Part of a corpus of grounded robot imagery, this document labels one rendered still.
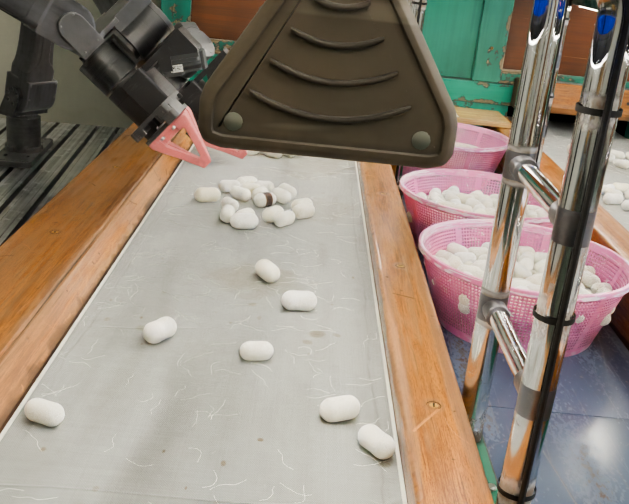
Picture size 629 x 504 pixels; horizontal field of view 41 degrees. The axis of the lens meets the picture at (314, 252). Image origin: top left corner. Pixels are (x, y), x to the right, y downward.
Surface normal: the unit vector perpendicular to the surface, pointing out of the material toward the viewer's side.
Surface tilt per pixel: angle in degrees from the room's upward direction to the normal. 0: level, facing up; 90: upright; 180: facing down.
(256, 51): 90
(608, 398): 0
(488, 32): 90
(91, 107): 90
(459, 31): 90
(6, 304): 0
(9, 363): 45
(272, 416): 0
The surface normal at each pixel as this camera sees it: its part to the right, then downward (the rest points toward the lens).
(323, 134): -0.01, 0.34
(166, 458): 0.10, -0.94
